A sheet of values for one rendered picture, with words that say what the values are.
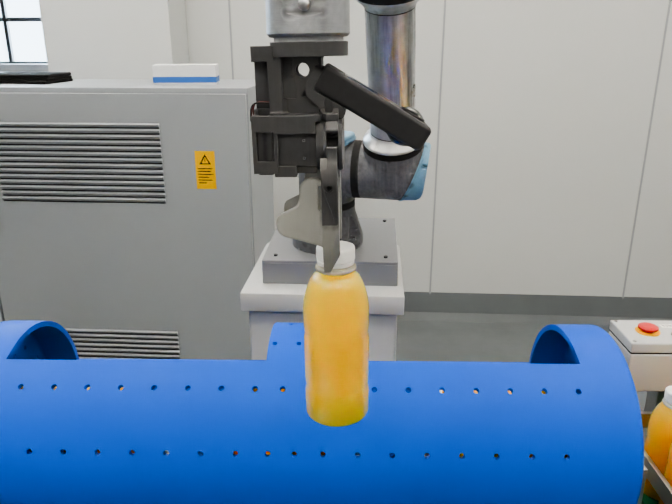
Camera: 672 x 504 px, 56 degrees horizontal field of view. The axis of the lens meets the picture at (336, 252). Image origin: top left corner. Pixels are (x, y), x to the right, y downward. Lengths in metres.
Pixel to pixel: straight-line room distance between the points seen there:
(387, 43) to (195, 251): 1.61
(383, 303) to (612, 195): 2.82
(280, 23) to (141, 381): 0.49
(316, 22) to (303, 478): 0.53
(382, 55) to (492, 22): 2.54
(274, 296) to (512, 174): 2.66
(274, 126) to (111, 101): 1.96
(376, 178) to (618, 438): 0.64
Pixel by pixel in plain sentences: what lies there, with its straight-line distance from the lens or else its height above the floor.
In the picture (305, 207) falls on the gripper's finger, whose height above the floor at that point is 1.47.
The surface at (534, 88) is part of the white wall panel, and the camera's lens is 3.69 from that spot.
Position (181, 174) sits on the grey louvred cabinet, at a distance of 2.47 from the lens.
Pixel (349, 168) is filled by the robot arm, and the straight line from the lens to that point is 1.23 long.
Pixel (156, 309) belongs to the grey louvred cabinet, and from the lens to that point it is 2.68.
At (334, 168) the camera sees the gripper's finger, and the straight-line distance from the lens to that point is 0.56.
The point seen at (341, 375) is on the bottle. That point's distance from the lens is 0.64.
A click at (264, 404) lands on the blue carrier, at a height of 1.19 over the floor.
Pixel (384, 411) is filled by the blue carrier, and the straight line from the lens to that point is 0.80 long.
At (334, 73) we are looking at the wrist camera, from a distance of 0.58.
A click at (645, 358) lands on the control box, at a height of 1.07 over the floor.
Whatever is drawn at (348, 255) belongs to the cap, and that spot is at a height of 1.42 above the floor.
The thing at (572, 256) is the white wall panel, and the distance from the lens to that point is 3.96.
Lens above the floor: 1.62
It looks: 19 degrees down
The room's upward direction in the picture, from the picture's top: straight up
